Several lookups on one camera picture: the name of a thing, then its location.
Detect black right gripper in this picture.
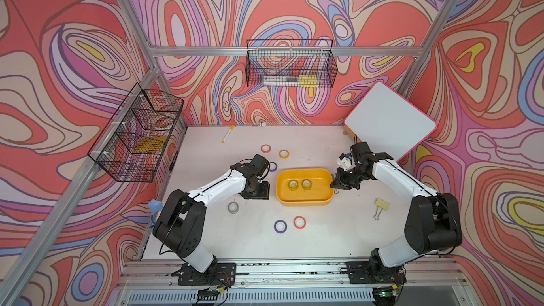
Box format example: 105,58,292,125
331,165,370,190

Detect small yellow-green tape roll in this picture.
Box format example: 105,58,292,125
288,180,299,191

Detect yellow plastic storage box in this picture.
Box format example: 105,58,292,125
276,168,334,207

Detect red tape roll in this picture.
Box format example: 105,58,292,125
293,216,307,230
261,144,271,154

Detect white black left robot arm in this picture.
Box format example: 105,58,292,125
152,154,271,275

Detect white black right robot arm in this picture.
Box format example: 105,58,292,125
331,142,463,276

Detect clear grey tape roll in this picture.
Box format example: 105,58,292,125
228,202,239,214

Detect purple tape roll far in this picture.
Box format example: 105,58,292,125
269,161,278,172

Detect purple tape roll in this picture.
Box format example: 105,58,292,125
269,161,278,172
273,220,288,234

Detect purple tape roll near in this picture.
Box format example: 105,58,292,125
273,220,288,234

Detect orange tape roll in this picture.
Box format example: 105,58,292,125
279,150,290,159

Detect white board pink edge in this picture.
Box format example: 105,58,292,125
344,83,437,161

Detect yellow binder clip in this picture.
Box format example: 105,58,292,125
373,198,390,220

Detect yellow white marker pen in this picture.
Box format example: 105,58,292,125
222,125,235,144

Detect items in back basket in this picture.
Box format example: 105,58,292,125
262,75,320,88

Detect blue cloth bag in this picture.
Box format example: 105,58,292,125
147,200,164,228

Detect yellow block in left basket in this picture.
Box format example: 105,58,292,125
134,136,167,154

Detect green circuit board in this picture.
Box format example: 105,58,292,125
197,288,225,301

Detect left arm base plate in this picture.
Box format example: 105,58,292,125
172,262,237,287

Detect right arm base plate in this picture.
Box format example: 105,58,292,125
346,261,407,285

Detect black wire basket back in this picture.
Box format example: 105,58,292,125
245,37,338,88

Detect black wire basket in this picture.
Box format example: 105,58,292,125
245,37,338,88
87,84,184,183

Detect black wire basket left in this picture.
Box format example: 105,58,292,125
87,84,184,183

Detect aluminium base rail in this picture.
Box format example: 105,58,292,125
107,257,480,305

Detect aluminium frame post right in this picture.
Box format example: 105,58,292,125
398,0,460,99

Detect aluminium frame post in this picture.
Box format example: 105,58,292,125
398,0,460,99
117,0,173,94

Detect aluminium frame post left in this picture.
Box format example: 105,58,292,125
117,0,173,94

